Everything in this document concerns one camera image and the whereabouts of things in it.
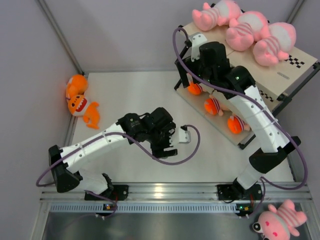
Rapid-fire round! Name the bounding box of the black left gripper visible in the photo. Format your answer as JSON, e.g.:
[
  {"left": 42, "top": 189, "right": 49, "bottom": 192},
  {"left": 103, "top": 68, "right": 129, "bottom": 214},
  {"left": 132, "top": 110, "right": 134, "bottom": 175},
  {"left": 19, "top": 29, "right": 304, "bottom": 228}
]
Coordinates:
[{"left": 146, "top": 122, "right": 177, "bottom": 159}]

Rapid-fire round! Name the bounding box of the pink striped plush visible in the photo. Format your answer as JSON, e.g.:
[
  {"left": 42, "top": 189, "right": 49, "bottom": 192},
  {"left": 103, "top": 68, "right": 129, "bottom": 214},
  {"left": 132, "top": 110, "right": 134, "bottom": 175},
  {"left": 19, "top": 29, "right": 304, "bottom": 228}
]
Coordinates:
[
  {"left": 191, "top": 0, "right": 242, "bottom": 31},
  {"left": 252, "top": 199, "right": 307, "bottom": 240},
  {"left": 253, "top": 22, "right": 297, "bottom": 67},
  {"left": 225, "top": 11, "right": 269, "bottom": 52}
]

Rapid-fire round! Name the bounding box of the orange shark plush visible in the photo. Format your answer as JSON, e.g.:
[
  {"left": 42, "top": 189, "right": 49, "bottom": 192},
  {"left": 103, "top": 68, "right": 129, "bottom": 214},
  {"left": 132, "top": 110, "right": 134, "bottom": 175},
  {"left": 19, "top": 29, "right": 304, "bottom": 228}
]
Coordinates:
[
  {"left": 65, "top": 74, "right": 88, "bottom": 101},
  {"left": 67, "top": 94, "right": 100, "bottom": 130}
]

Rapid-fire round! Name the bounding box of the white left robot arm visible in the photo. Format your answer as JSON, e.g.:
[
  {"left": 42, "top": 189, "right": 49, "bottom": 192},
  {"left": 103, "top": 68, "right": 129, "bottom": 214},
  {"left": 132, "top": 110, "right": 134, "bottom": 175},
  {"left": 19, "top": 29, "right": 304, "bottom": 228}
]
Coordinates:
[{"left": 49, "top": 107, "right": 187, "bottom": 200}]

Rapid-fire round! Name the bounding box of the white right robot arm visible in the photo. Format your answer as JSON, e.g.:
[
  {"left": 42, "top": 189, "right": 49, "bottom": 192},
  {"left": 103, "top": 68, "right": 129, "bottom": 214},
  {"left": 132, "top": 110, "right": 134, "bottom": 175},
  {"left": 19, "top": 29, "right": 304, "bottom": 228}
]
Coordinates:
[{"left": 172, "top": 39, "right": 308, "bottom": 199}]

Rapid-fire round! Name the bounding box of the orange plush on shelf left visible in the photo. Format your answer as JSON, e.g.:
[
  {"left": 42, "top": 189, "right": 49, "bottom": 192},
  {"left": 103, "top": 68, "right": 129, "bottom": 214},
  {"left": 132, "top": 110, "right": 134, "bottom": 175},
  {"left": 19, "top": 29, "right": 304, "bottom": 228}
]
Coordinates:
[{"left": 187, "top": 82, "right": 203, "bottom": 96}]

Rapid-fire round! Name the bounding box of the orange plush on shelf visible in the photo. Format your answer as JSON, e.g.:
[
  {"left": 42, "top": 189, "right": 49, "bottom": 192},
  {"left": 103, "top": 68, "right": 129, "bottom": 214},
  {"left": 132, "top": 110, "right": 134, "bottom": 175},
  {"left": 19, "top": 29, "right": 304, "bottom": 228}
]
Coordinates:
[
  {"left": 204, "top": 97, "right": 231, "bottom": 116},
  {"left": 187, "top": 82, "right": 203, "bottom": 96},
  {"left": 227, "top": 113, "right": 251, "bottom": 135}
]

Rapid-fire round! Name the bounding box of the orange plush on shelf middle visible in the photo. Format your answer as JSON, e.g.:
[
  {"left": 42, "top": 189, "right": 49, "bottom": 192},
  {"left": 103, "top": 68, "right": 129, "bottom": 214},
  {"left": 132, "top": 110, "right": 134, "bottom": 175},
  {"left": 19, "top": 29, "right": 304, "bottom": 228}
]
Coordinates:
[{"left": 204, "top": 97, "right": 231, "bottom": 116}]

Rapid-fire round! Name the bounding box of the orange plush on shelf right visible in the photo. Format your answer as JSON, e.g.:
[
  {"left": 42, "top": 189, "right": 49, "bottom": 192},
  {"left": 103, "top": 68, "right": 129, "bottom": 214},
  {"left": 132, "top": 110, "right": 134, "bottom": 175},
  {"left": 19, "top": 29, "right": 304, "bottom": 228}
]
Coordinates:
[{"left": 227, "top": 113, "right": 251, "bottom": 135}]

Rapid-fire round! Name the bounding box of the beige three-tier shelf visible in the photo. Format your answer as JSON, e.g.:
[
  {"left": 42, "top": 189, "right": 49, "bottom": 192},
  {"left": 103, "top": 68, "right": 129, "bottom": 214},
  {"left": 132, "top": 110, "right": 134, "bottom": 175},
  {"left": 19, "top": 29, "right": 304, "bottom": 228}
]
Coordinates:
[{"left": 174, "top": 18, "right": 320, "bottom": 151}]

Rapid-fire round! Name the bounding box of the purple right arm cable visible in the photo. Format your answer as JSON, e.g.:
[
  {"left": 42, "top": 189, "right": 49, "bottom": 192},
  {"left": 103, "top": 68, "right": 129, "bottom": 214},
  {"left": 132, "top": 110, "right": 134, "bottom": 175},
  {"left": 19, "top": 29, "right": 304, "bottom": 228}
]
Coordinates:
[{"left": 172, "top": 27, "right": 309, "bottom": 218}]

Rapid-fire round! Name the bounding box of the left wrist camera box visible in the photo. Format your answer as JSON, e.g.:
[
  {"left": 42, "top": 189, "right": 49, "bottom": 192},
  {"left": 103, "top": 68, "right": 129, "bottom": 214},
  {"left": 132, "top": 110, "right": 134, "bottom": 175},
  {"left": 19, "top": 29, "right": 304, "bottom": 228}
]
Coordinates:
[{"left": 170, "top": 127, "right": 191, "bottom": 146}]

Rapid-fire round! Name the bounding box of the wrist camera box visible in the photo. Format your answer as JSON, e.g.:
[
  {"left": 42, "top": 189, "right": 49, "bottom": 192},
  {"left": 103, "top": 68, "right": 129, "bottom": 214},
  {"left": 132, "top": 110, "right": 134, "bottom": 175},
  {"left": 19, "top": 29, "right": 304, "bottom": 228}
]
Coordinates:
[
  {"left": 170, "top": 127, "right": 191, "bottom": 146},
  {"left": 189, "top": 32, "right": 208, "bottom": 62}
]

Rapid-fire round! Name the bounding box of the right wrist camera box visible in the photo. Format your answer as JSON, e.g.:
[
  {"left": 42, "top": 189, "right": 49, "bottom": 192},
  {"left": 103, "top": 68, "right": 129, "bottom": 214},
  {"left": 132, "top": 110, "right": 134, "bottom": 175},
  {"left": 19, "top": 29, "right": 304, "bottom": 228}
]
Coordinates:
[{"left": 189, "top": 32, "right": 208, "bottom": 62}]

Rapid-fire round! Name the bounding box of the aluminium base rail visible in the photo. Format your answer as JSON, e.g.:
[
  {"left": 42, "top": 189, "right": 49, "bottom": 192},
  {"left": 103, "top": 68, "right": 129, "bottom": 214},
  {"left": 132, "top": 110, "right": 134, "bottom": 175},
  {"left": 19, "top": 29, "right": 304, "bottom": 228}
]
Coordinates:
[{"left": 40, "top": 183, "right": 312, "bottom": 214}]

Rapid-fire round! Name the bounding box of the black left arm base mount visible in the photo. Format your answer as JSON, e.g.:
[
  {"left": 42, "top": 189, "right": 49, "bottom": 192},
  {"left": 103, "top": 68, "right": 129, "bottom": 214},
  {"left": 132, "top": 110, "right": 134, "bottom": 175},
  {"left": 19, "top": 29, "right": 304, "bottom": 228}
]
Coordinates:
[{"left": 84, "top": 184, "right": 129, "bottom": 201}]

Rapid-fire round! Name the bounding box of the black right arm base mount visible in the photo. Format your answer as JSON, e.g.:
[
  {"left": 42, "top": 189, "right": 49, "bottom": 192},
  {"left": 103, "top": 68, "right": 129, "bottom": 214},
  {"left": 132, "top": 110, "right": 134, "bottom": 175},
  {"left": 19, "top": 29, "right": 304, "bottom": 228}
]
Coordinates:
[{"left": 217, "top": 184, "right": 263, "bottom": 202}]

